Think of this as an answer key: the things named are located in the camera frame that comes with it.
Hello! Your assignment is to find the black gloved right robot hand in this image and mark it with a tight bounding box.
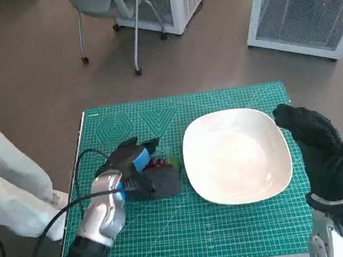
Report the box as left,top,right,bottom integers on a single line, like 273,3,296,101
272,96,343,210

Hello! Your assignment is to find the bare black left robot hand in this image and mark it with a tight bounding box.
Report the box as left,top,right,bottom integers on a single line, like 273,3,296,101
102,133,166,187

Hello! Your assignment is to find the red toy grape bunch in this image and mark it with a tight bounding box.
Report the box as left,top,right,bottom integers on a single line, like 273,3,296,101
145,154,183,177

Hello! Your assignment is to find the white square plate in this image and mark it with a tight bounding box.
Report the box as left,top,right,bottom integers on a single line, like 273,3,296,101
178,102,296,211

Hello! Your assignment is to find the green cutting mat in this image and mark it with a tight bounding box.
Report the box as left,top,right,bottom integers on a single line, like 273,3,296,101
43,78,319,257

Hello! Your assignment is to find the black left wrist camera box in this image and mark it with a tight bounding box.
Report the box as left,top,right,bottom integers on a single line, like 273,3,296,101
121,162,183,204

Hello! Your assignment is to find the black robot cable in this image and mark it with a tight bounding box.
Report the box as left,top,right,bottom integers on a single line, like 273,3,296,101
18,143,148,257

